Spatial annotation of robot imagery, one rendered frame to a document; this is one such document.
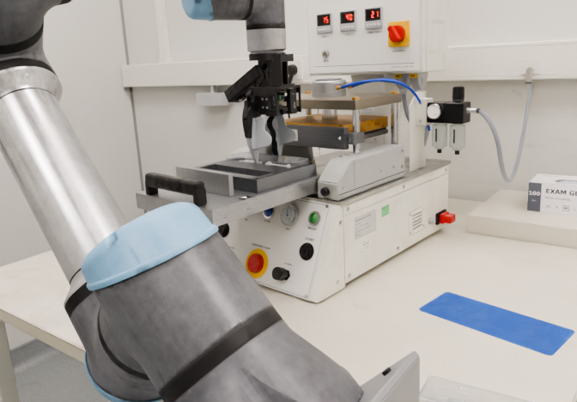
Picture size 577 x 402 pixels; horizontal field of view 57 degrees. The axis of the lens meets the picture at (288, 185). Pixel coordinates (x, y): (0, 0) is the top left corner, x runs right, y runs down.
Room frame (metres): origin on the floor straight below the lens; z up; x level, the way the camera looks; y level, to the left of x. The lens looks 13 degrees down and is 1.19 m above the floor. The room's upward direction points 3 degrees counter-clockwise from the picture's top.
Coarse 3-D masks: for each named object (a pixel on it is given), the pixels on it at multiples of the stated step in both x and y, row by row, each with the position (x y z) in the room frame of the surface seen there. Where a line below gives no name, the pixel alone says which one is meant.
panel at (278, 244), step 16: (272, 208) 1.05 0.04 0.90; (304, 208) 1.00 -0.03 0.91; (320, 208) 0.98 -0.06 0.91; (240, 224) 1.09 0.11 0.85; (256, 224) 1.07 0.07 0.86; (272, 224) 1.04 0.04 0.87; (304, 224) 0.99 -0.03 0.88; (320, 224) 0.96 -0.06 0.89; (224, 240) 1.11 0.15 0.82; (240, 240) 1.08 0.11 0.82; (256, 240) 1.05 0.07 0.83; (272, 240) 1.02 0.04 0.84; (288, 240) 1.00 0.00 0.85; (304, 240) 0.97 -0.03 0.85; (320, 240) 0.95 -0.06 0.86; (240, 256) 1.06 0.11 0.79; (272, 256) 1.01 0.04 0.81; (288, 256) 0.98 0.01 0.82; (304, 272) 0.94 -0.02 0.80; (272, 288) 0.97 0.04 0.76; (288, 288) 0.95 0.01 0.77; (304, 288) 0.93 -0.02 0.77
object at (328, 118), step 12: (288, 120) 1.22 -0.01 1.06; (300, 120) 1.21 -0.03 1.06; (312, 120) 1.19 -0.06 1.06; (324, 120) 1.18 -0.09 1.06; (336, 120) 1.17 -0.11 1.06; (348, 120) 1.16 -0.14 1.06; (360, 120) 1.14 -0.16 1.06; (372, 120) 1.16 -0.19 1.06; (384, 120) 1.20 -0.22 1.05; (372, 132) 1.16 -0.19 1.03; (384, 132) 1.20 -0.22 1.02
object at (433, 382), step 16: (432, 384) 0.61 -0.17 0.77; (448, 384) 0.61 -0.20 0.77; (464, 384) 0.61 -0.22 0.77; (432, 400) 0.58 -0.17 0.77; (448, 400) 0.58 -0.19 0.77; (464, 400) 0.57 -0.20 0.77; (480, 400) 0.57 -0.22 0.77; (496, 400) 0.57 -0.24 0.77; (512, 400) 0.57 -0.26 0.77; (528, 400) 0.57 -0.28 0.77
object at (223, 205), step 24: (192, 168) 0.95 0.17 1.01; (144, 192) 0.95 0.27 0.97; (168, 192) 0.94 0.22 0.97; (216, 192) 0.90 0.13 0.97; (240, 192) 0.91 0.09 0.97; (264, 192) 0.90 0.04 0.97; (288, 192) 0.94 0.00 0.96; (312, 192) 0.99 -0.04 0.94; (216, 216) 0.81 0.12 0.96; (240, 216) 0.85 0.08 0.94
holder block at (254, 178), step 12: (204, 168) 1.02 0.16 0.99; (216, 168) 1.06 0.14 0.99; (228, 168) 1.04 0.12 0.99; (240, 168) 1.01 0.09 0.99; (252, 168) 1.00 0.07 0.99; (264, 168) 0.99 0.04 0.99; (276, 168) 0.98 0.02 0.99; (288, 168) 0.98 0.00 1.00; (300, 168) 0.98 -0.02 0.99; (312, 168) 1.01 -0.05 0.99; (240, 180) 0.92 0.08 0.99; (252, 180) 0.90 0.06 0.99; (264, 180) 0.91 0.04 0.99; (276, 180) 0.93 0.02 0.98; (288, 180) 0.96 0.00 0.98
